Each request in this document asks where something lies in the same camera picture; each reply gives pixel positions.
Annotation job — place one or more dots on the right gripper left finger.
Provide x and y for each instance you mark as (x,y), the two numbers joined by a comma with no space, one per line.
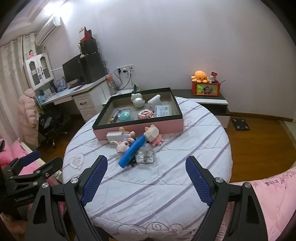
(46,221)

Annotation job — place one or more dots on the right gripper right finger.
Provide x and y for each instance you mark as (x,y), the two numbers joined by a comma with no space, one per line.
(246,220)

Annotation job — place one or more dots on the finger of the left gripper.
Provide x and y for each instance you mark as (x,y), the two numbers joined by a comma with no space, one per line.
(26,157)
(42,173)

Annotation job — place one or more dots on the white power adapter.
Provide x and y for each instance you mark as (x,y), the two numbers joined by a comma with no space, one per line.
(114,137)

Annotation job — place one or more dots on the small pig doll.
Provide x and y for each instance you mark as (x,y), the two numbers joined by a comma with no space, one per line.
(127,140)

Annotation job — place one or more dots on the teal brush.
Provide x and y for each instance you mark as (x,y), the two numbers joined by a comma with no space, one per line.
(124,116)

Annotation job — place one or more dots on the colourful snack packet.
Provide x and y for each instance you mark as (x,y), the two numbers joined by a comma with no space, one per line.
(132,151)

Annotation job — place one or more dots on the clear acrylic music box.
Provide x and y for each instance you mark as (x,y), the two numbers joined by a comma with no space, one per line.
(145,155)

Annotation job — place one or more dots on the pink dress block doll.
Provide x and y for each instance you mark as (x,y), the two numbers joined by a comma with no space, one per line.
(153,136)

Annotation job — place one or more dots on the pink patterned round item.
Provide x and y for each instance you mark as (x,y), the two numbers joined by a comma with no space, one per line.
(145,114)

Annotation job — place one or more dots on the clear box with green label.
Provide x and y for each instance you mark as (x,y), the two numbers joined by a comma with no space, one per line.
(162,111)

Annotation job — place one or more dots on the white rounded device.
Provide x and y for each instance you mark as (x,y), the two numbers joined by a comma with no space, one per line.
(155,101)

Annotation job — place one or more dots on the black office chair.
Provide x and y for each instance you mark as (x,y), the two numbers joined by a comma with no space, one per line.
(51,126)

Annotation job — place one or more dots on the pink puffer jacket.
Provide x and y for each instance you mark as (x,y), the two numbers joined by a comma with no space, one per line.
(28,117)

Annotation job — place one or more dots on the white desk with drawers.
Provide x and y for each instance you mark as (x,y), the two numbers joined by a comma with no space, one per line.
(89,98)

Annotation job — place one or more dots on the beige curtain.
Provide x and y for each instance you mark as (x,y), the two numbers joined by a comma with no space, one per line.
(13,83)

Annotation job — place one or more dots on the white striped table cover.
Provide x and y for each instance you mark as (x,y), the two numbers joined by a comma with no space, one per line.
(156,200)

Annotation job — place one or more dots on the pink black storage box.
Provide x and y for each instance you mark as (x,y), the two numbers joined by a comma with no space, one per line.
(167,124)

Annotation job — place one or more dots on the white hutch cabinet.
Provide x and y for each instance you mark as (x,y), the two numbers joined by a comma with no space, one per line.
(38,71)

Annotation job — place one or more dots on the black computer monitor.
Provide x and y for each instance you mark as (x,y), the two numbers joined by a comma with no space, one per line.
(73,70)

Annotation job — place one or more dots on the orange cap water bottle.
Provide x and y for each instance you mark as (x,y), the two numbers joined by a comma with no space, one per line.
(111,85)

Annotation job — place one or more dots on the black floor scale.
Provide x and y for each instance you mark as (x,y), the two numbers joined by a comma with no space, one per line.
(240,124)

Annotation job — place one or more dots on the white bedside cabinet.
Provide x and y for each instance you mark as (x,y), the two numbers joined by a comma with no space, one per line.
(119,93)

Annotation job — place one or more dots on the blue patterned bag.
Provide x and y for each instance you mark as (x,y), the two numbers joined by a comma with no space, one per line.
(136,88)

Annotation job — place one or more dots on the low black white tv bench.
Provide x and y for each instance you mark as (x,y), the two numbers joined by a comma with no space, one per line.
(217,105)

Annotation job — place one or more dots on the black speaker on tower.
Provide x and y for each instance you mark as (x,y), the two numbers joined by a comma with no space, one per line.
(88,46)

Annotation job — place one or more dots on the red toy crate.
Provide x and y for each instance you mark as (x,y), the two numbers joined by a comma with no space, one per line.
(206,89)

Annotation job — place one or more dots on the white air conditioner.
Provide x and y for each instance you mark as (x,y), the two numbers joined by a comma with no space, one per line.
(48,30)

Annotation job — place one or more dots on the orange octopus plush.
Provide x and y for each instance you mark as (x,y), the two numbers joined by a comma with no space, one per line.
(200,77)

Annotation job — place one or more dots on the wall power strip outlet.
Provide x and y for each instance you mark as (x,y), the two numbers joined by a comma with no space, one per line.
(126,68)

